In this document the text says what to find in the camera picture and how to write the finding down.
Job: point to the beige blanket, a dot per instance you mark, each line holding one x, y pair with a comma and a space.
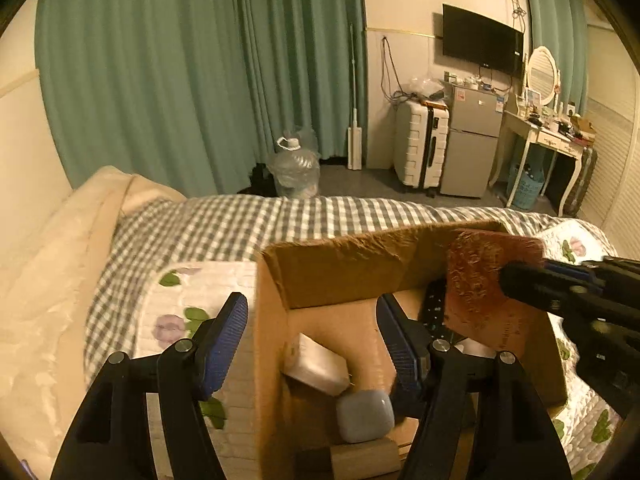
47, 288

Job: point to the teal right curtain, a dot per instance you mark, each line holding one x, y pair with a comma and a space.
561, 27

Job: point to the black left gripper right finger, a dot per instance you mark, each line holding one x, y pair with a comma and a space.
513, 438

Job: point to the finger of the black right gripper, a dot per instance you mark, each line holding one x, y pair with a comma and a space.
546, 287

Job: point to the white suitcase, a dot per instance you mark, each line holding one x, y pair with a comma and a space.
420, 143

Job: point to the blue laundry basket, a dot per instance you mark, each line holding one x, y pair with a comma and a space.
529, 188

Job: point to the white mop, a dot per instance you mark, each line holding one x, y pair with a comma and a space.
354, 130

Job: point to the teal curtain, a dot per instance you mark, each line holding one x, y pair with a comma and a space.
195, 94
561, 27

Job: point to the grey small refrigerator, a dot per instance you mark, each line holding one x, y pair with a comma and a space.
475, 117

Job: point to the clear water jug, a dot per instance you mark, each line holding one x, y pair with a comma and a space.
295, 169

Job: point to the light blue earbuds case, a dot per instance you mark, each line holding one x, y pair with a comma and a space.
364, 416

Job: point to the black wall television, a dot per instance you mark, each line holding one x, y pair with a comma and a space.
482, 41

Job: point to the white floral quilt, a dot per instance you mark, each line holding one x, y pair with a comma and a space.
254, 358

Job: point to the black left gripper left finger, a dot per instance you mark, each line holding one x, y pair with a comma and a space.
109, 437

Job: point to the white dressing table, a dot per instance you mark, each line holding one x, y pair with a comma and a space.
549, 156

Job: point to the white small box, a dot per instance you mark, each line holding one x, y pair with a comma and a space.
315, 366

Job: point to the white oval mirror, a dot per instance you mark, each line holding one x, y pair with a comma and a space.
542, 75

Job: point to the checkered bed sheet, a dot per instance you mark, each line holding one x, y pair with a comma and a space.
238, 228

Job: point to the brown cardboard box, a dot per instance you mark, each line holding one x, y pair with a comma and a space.
420, 309

